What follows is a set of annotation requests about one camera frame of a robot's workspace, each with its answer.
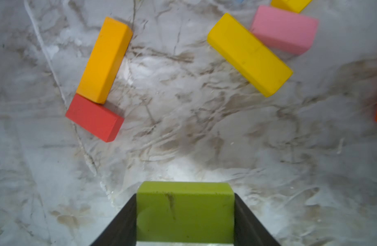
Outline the lime green block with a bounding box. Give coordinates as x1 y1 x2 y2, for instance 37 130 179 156
136 181 235 244

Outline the orange-yellow long block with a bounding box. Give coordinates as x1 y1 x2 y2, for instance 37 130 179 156
76 17 133 104

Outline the red block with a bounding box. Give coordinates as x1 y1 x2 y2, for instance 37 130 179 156
66 94 124 142

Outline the yellow upright long block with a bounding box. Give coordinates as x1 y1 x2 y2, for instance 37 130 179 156
271 0 312 13

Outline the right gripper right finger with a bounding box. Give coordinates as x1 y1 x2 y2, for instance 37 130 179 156
233 193 280 246

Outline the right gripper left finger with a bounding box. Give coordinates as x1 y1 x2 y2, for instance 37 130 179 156
91 194 137 246

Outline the yellow block lower middle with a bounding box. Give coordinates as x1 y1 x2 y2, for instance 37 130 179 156
207 13 293 97

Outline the pink block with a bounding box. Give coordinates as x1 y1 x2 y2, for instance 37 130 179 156
249 5 319 55

